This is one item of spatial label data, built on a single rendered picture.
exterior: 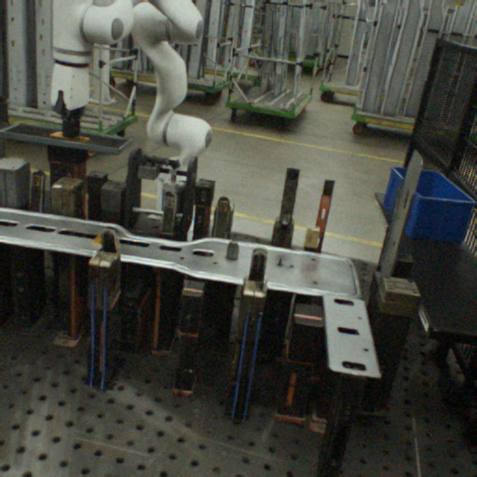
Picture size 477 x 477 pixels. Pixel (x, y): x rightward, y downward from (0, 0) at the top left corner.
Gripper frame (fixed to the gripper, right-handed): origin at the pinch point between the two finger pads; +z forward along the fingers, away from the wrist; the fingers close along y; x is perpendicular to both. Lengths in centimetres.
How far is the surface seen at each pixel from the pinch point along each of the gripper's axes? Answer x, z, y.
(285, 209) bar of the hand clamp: 54, 16, -20
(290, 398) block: 67, 48, 16
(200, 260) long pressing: 36.9, 26.3, 1.3
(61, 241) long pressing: 1.7, 27.6, 7.3
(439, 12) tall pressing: 149, -39, -716
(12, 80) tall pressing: -275, 88, -382
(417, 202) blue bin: 89, 11, -36
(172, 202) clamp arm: 23.0, 19.3, -14.3
